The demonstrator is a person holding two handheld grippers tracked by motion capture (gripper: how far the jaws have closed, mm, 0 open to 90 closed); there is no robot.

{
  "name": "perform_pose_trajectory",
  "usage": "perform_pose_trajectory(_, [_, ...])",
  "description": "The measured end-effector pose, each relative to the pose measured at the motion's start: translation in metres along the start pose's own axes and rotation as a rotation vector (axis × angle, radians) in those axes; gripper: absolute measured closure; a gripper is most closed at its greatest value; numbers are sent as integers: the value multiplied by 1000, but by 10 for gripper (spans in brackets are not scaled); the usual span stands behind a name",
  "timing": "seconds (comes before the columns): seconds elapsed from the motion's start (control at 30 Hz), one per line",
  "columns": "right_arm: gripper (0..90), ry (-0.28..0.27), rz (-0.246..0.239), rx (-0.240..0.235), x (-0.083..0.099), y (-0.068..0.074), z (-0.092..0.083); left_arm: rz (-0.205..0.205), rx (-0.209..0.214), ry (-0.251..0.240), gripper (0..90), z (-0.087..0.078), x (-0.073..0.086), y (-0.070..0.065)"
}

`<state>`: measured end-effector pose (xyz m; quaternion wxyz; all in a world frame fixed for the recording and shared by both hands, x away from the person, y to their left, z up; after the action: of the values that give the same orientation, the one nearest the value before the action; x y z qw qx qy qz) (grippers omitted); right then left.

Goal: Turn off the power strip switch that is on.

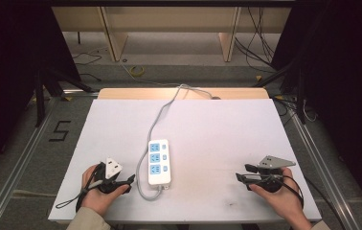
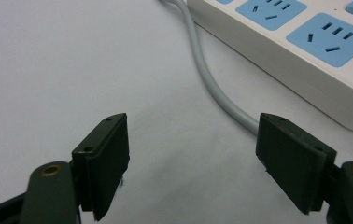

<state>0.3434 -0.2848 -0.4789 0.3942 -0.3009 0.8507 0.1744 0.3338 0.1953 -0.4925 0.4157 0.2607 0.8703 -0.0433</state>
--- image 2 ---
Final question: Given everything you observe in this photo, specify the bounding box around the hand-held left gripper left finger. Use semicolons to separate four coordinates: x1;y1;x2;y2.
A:
71;112;131;222

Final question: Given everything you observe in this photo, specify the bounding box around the grey power cable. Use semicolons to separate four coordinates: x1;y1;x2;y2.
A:
159;0;260;136

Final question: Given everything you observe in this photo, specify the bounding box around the white and blue power strip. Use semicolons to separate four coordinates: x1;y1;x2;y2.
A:
186;0;353;133

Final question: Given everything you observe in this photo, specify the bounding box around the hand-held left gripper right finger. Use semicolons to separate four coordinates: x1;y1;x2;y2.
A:
255;112;338;216

